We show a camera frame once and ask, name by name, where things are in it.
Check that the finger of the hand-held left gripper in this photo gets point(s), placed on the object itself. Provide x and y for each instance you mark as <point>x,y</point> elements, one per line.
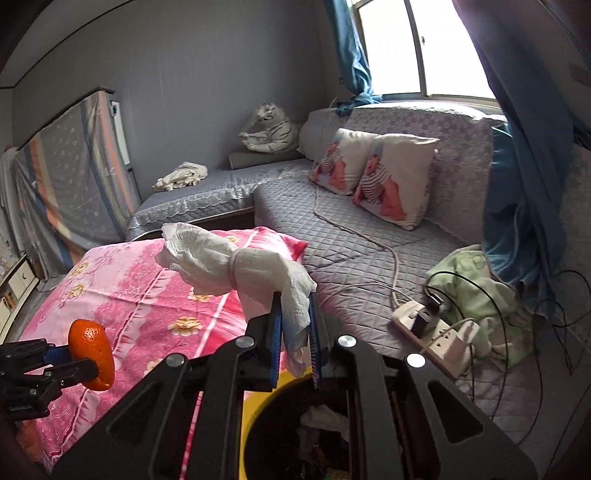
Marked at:
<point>57,353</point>
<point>74,371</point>

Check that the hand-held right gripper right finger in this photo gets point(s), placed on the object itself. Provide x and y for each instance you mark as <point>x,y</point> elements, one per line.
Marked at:
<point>316,341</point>

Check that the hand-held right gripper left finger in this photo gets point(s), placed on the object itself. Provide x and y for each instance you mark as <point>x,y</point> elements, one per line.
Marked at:
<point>277,341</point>

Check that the orange peel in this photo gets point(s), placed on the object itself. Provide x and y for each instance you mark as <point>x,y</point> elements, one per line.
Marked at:
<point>90,341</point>

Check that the yellow trash bin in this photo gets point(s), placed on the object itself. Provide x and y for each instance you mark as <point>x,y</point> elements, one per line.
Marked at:
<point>251,406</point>

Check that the white tissue bundle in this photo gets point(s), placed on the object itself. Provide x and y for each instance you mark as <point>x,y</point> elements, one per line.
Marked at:
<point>207,258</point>

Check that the white low cabinet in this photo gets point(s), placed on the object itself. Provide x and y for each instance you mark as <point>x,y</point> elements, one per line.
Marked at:
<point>21,277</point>

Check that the black plug adapter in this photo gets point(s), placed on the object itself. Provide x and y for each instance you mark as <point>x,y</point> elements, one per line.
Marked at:
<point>422,323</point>

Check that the grey quilted sofa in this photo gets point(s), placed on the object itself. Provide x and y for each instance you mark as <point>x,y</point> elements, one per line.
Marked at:
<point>346,230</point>

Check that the white power strip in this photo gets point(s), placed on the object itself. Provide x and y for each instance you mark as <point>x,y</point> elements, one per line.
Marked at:
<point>443,344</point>

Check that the light green cloth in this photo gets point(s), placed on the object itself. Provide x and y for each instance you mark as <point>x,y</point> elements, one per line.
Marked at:
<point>466,272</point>

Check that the white hanging cloth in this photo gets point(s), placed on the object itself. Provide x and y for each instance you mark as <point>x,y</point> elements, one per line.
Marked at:
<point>8,194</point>

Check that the striped grey bedsheet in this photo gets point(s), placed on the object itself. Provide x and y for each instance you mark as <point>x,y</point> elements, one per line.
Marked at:
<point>69,184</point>

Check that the baby print pillow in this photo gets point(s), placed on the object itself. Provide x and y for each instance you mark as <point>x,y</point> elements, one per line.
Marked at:
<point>397,180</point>
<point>341,161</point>

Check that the grey cushion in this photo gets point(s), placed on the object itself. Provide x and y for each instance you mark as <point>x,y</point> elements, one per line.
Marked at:
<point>249,159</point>

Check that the cream crumpled cloth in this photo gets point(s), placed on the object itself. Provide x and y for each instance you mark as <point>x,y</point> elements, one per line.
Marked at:
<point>182,176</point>

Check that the white tiger plush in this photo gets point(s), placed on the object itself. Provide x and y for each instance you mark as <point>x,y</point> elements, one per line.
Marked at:
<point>272,129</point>

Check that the white panel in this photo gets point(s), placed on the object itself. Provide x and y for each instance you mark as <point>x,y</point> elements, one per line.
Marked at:
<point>121,134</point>

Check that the window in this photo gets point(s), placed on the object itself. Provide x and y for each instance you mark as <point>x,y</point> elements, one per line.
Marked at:
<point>392,46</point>

